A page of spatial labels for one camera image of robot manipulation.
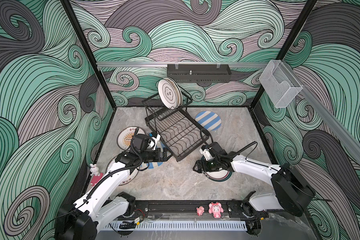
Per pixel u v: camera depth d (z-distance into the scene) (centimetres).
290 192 42
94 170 79
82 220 37
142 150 62
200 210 71
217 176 82
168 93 89
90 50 88
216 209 71
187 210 74
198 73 94
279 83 79
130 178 82
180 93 81
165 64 94
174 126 107
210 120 111
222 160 66
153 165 88
